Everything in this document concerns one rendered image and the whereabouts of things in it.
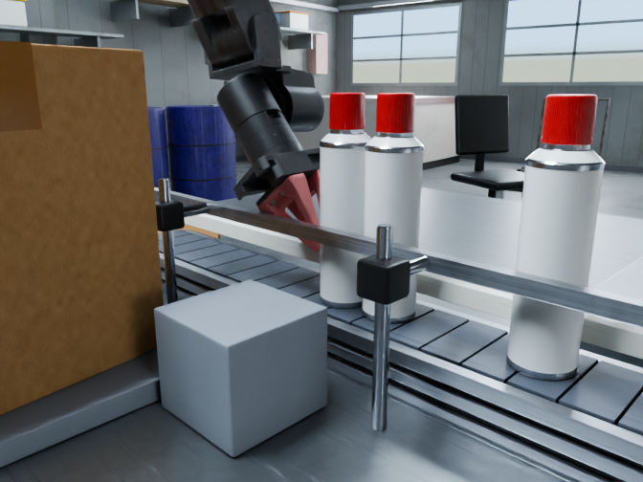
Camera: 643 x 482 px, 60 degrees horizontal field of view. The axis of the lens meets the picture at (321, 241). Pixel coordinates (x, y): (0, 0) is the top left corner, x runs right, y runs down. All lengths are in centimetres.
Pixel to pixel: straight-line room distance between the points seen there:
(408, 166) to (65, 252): 29
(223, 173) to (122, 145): 453
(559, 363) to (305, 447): 20
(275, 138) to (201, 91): 766
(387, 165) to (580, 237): 16
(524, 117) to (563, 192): 848
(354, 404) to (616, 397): 20
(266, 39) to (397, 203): 24
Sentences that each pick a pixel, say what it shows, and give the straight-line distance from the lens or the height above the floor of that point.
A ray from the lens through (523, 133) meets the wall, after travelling 891.
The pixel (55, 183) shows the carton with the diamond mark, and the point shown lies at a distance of 48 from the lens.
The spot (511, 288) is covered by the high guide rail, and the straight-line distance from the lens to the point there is 42.
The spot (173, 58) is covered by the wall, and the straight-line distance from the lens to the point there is 799.
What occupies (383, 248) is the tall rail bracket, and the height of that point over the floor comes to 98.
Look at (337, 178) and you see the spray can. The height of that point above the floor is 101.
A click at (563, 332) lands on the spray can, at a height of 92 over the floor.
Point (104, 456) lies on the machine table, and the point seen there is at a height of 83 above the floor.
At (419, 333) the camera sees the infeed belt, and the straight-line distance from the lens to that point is 51.
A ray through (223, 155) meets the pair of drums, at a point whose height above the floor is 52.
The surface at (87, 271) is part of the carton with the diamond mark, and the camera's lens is 50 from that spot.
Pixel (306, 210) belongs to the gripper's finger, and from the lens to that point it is 57.
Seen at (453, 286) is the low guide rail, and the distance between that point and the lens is 54.
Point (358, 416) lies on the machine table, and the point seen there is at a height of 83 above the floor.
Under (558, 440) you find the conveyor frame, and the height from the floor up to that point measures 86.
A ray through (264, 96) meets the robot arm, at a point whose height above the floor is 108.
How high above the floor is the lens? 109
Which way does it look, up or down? 15 degrees down
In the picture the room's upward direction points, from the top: straight up
